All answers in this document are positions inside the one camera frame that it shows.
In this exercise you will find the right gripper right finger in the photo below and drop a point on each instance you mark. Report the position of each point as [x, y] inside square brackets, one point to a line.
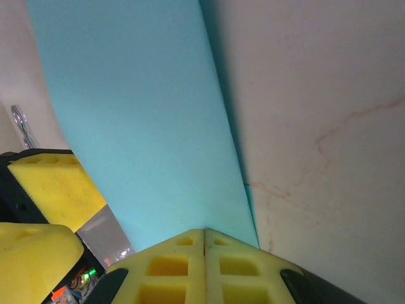
[215, 253]

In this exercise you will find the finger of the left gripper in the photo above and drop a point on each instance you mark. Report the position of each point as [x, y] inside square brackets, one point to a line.
[57, 190]
[31, 263]

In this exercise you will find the light blue paper sheet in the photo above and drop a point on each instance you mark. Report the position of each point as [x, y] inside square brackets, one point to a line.
[142, 111]

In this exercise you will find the black controller board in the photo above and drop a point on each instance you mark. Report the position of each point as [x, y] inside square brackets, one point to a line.
[85, 280]

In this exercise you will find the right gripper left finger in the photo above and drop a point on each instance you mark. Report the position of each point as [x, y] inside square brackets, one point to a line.
[196, 253]

